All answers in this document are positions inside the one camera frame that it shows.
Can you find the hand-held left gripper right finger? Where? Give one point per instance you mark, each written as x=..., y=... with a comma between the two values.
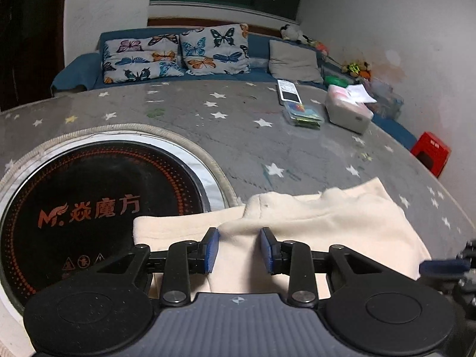
x=268, y=251

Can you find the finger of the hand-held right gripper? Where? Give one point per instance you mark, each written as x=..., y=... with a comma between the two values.
x=442, y=267

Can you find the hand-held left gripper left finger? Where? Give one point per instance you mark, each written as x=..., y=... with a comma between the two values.
x=210, y=251

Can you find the cream garment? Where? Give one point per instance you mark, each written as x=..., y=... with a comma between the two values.
x=334, y=223

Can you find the black round induction cooktop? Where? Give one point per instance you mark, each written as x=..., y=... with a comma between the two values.
x=108, y=208

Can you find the red plastic stool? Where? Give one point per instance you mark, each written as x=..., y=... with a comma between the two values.
x=431, y=152

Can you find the clear box of colourful items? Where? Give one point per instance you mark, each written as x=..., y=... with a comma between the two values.
x=303, y=114

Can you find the white tissue box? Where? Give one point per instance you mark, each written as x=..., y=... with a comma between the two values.
x=347, y=111

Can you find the white remote control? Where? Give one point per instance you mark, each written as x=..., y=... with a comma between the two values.
x=288, y=91

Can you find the clear plastic storage container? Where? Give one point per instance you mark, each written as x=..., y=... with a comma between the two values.
x=386, y=98

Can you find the white paper sheet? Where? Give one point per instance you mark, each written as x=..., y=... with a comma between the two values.
x=359, y=93

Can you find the plain grey pillow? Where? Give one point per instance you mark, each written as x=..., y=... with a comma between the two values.
x=293, y=61

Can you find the butterfly print pillow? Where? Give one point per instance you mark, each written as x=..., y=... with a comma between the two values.
x=139, y=59
x=215, y=50

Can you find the blue sofa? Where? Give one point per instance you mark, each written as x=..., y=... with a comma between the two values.
x=260, y=50

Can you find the black and white plush toy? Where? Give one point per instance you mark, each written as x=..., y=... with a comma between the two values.
x=293, y=33

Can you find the dark door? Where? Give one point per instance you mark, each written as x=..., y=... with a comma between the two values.
x=29, y=33

